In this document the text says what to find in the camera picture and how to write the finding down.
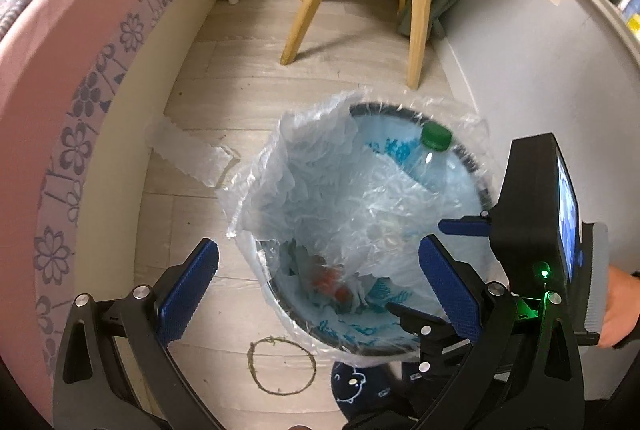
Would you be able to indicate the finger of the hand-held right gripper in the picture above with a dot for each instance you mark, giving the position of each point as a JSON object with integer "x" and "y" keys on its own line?
{"x": 465, "y": 226}
{"x": 425, "y": 340}

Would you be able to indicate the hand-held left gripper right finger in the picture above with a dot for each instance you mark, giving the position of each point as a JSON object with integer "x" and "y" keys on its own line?
{"x": 447, "y": 282}

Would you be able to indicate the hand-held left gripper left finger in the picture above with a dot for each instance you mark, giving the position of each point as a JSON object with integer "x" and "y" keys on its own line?
{"x": 192, "y": 280}

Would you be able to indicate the round blue trash bin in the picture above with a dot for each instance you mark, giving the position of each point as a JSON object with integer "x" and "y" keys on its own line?
{"x": 360, "y": 330}

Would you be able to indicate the clear plastic bin liner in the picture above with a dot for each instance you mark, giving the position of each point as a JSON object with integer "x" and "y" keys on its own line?
{"x": 310, "y": 170}

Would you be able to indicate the person's right hand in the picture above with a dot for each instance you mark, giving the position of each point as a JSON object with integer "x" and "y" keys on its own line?
{"x": 617, "y": 310}

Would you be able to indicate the green cap plastic bottle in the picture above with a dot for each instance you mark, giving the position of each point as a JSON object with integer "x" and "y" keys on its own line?
{"x": 425, "y": 160}

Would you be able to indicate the person's navy sock foot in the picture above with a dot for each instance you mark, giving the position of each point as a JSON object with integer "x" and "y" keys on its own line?
{"x": 357, "y": 385}

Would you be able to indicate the red crumpled wrapper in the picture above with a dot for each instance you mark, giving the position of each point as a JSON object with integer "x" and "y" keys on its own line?
{"x": 330, "y": 285}

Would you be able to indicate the white chair with wooden legs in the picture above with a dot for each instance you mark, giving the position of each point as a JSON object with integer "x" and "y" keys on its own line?
{"x": 417, "y": 10}

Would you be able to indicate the bed with pink sheet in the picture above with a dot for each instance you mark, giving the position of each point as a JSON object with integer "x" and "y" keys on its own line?
{"x": 55, "y": 85}

